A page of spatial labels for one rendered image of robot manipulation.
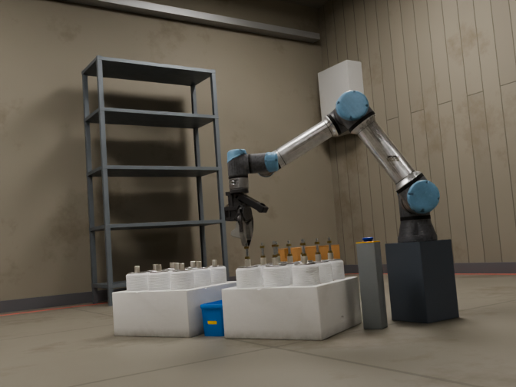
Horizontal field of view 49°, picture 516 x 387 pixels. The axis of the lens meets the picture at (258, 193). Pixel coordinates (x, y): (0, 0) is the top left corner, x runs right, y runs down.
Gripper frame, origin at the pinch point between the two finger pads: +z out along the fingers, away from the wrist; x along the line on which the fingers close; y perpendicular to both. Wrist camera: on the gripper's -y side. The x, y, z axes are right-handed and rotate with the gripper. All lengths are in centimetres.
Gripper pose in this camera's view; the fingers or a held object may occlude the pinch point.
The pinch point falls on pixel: (247, 242)
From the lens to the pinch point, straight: 215.2
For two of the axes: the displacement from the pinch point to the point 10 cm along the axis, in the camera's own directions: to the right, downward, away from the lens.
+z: 0.7, 9.9, -0.9
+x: -4.6, -0.5, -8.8
